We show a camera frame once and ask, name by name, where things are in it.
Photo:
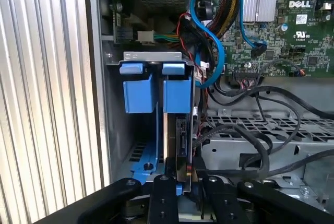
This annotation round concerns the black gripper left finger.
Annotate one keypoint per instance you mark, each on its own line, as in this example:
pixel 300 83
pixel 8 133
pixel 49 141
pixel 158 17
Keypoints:
pixel 163 203

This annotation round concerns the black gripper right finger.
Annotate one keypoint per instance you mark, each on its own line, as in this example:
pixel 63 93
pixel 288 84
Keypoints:
pixel 227 203

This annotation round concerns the hard disk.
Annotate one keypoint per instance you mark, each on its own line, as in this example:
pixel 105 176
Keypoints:
pixel 141 96

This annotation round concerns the metal disk bay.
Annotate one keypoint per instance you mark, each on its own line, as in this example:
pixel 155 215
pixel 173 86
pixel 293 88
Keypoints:
pixel 151 56

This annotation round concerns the open PC case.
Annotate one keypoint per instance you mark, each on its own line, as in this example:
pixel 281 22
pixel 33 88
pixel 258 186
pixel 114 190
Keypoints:
pixel 261 153

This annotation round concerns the metal drive cage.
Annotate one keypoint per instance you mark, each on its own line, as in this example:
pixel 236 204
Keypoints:
pixel 287 145

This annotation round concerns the green motherboard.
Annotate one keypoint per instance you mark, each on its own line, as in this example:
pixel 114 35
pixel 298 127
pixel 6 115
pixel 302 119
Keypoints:
pixel 300 41

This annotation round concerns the silver finned heatsink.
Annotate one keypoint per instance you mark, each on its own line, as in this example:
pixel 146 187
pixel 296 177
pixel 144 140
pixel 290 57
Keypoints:
pixel 259 3

